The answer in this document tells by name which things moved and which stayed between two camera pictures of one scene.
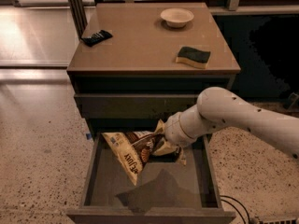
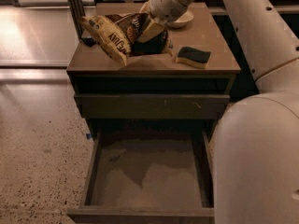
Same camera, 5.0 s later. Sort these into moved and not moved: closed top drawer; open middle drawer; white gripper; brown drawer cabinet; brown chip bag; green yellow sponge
Moved: white gripper; brown chip bag
Not moved: closed top drawer; brown drawer cabinet; open middle drawer; green yellow sponge
